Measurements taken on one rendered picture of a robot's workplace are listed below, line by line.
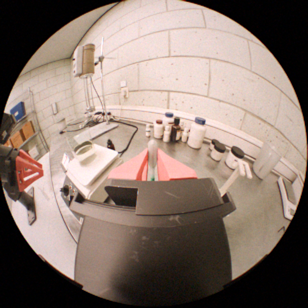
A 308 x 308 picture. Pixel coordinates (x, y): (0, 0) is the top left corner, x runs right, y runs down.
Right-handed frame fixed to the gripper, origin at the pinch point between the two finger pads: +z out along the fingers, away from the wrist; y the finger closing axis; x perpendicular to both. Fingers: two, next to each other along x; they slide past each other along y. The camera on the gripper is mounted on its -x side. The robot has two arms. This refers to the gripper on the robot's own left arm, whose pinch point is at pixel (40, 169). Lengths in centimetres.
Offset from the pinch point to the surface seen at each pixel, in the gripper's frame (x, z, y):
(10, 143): 43, -70, 215
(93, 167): -4.2, 11.6, -8.9
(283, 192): -9, 27, -87
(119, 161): -6.5, 17.7, -11.5
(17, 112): -15, -69, 215
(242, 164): -13.4, 16.3, -39.1
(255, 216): 0, 20, -57
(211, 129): -30, 45, -37
